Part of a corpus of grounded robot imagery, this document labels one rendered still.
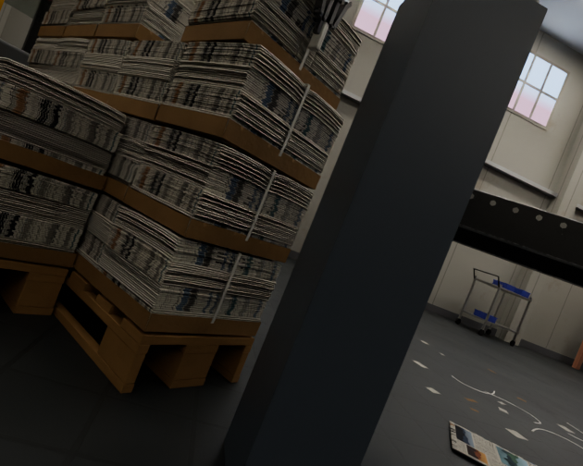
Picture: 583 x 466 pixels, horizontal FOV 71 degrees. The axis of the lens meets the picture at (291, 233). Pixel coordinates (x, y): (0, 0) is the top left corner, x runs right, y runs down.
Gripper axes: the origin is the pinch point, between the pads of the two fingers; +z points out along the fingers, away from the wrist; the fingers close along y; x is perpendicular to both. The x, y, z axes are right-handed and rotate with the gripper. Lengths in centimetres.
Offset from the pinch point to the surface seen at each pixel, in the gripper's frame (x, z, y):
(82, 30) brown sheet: -94, 8, 19
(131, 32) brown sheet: -57, 10, 19
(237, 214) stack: 2, 50, 6
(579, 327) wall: 39, 25, -842
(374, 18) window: -311, -293, -407
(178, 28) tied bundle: -55, 0, 7
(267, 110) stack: 2.6, 24.4, 9.4
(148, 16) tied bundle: -54, 3, 17
